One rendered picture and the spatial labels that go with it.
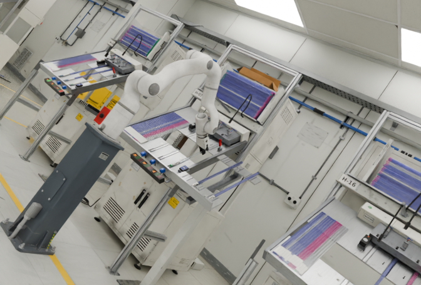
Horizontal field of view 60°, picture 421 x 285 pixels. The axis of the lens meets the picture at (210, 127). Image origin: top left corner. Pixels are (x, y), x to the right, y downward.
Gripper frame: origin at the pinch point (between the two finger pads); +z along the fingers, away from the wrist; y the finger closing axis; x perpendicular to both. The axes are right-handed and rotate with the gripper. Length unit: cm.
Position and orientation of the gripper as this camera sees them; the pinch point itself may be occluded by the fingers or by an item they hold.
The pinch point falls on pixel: (202, 151)
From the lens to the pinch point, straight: 260.7
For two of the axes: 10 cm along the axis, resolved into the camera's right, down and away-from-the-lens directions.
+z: 0.1, 7.9, 6.1
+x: -7.3, 4.2, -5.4
